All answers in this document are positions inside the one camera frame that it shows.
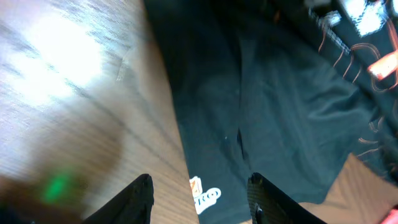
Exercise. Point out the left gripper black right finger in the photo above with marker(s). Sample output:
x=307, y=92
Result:
x=269, y=205

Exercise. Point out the black printed jersey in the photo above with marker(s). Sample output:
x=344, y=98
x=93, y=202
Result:
x=284, y=89

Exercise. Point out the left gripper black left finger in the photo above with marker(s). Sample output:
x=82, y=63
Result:
x=133, y=205

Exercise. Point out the red orange shirt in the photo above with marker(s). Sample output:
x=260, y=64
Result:
x=391, y=217

